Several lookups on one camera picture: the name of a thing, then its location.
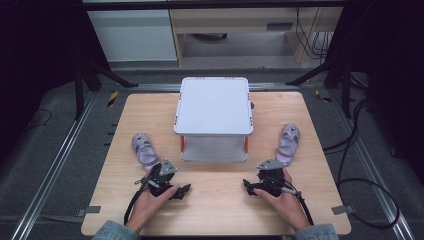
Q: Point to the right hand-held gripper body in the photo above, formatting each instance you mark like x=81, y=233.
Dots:
x=271, y=180

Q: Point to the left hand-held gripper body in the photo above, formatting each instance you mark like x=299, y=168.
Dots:
x=163, y=178

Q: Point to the purple child's shoe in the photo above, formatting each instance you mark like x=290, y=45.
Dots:
x=287, y=145
x=146, y=153

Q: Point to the white shoe box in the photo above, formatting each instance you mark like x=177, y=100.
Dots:
x=213, y=106

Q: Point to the person's right hand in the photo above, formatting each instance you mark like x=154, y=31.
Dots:
x=288, y=208

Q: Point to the person's left hand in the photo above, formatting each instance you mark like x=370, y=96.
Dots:
x=146, y=208

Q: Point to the grey tape piece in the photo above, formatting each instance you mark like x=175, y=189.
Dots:
x=342, y=209
x=89, y=210

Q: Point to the yellow black tape strip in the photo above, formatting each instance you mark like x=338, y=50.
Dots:
x=321, y=96
x=112, y=98

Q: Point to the black metal stand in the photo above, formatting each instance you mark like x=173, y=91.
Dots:
x=346, y=90
x=79, y=90

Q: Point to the white cabinet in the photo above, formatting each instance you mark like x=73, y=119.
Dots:
x=133, y=36

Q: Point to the wooden desk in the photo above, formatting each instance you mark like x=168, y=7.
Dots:
x=233, y=18

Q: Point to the metal floor rail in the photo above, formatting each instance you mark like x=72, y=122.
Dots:
x=50, y=173
x=153, y=87
x=376, y=180

